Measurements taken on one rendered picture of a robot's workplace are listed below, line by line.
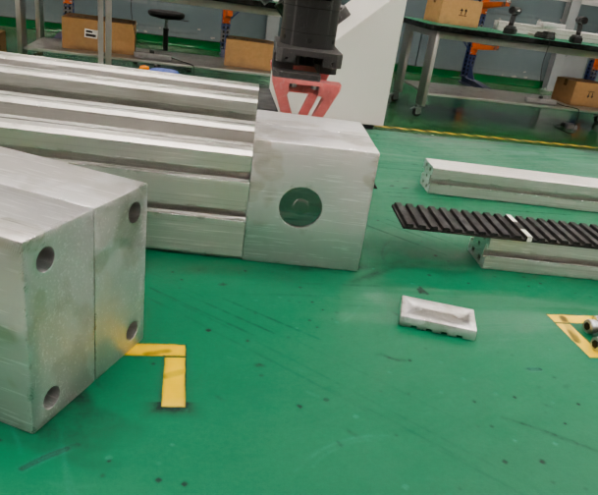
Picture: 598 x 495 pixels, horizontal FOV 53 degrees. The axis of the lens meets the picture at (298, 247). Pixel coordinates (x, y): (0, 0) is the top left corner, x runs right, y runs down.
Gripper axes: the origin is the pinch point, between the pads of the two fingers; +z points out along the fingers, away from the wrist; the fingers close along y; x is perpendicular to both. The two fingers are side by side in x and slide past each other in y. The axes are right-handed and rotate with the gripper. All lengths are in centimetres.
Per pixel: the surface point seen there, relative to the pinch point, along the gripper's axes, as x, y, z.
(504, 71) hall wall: 343, -783, 71
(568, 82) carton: 295, -508, 46
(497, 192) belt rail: 23.4, 2.2, 3.6
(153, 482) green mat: -7.8, 46.0, 4.4
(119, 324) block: -11.0, 37.7, 2.2
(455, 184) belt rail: 18.6, 1.5, 3.5
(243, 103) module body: -5.9, 4.8, -3.3
